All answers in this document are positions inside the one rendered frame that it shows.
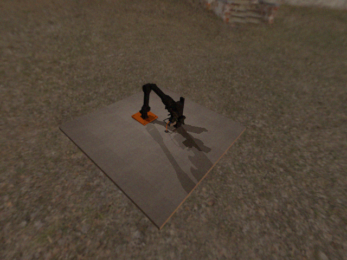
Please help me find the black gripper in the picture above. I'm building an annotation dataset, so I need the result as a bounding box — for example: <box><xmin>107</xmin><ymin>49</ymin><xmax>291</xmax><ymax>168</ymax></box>
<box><xmin>170</xmin><ymin>111</ymin><xmax>186</xmax><ymax>125</ymax></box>

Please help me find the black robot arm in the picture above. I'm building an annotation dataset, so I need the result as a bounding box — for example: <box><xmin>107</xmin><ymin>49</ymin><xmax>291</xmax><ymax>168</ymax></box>
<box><xmin>139</xmin><ymin>83</ymin><xmax>182</xmax><ymax>123</ymax></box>

